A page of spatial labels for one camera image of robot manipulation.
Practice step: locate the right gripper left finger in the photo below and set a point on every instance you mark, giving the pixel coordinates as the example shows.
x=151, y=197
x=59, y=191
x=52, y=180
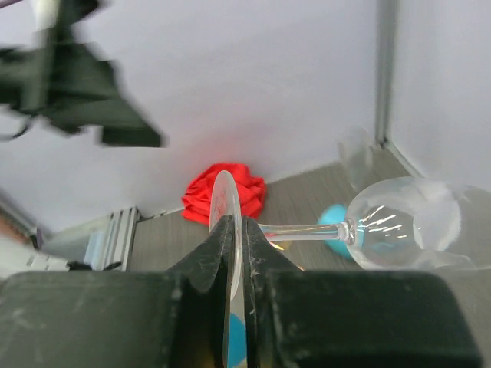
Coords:
x=175, y=318

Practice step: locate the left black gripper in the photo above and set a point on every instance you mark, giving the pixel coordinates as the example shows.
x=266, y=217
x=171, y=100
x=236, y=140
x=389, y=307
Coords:
x=65, y=82

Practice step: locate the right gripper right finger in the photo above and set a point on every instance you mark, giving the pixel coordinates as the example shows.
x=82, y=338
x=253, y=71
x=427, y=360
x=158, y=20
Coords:
x=296, y=318

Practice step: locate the red cloth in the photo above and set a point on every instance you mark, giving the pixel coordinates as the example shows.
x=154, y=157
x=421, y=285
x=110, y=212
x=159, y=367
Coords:
x=223, y=188

